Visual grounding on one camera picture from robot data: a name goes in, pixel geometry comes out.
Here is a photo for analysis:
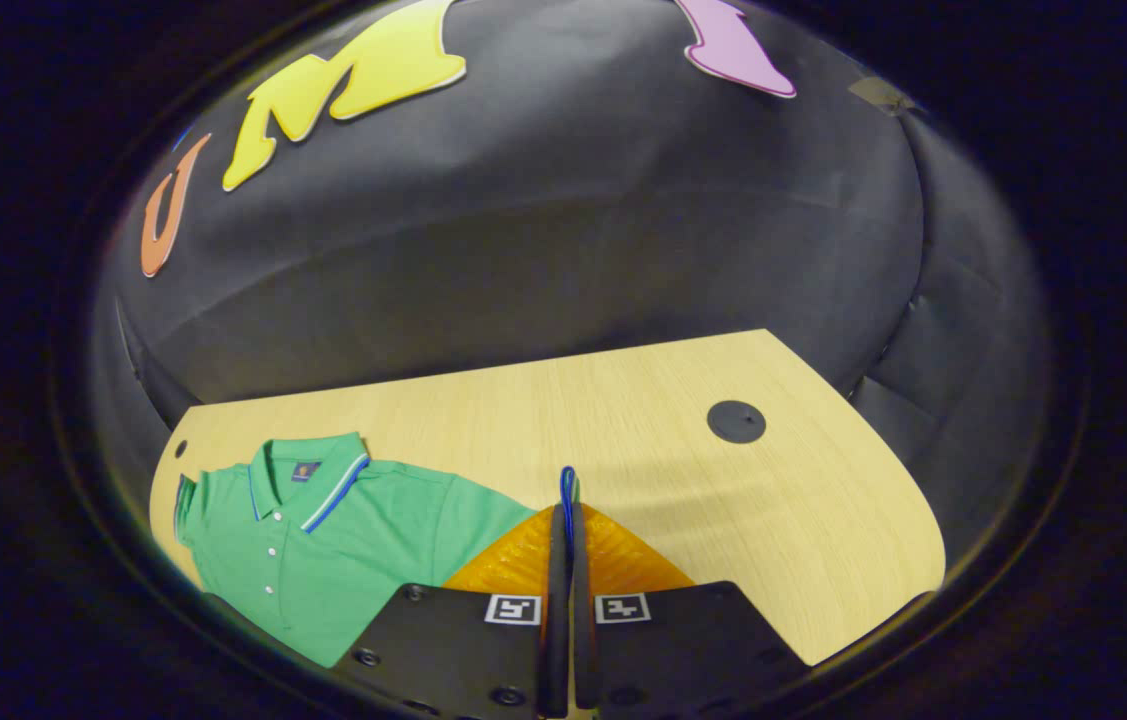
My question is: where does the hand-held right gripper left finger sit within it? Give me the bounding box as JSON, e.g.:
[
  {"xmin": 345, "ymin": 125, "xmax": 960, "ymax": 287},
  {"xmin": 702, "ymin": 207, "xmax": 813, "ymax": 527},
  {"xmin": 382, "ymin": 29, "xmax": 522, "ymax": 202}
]
[{"xmin": 333, "ymin": 505, "xmax": 569, "ymax": 720}]

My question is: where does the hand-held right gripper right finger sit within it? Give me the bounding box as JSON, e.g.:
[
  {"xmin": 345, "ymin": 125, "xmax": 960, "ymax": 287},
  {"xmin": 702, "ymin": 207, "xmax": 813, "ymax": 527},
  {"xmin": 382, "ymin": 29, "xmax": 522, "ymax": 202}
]
[{"xmin": 573, "ymin": 500, "xmax": 810, "ymax": 720}]

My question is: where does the green T-shirt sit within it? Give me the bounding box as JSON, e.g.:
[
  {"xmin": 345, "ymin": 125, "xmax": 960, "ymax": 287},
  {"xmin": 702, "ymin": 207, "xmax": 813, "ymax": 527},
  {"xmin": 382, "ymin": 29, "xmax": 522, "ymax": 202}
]
[{"xmin": 173, "ymin": 432, "xmax": 584, "ymax": 669}]

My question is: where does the black backdrop cloth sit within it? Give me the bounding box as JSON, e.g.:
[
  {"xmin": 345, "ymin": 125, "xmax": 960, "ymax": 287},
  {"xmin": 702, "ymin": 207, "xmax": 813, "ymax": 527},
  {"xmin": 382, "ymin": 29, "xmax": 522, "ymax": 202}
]
[{"xmin": 88, "ymin": 0, "xmax": 1054, "ymax": 561}]

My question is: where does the grey tape patch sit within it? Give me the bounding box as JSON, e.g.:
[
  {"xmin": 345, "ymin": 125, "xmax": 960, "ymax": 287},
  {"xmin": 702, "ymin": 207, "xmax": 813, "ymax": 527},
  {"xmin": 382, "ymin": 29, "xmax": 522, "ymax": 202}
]
[{"xmin": 848, "ymin": 77, "xmax": 916, "ymax": 117}]

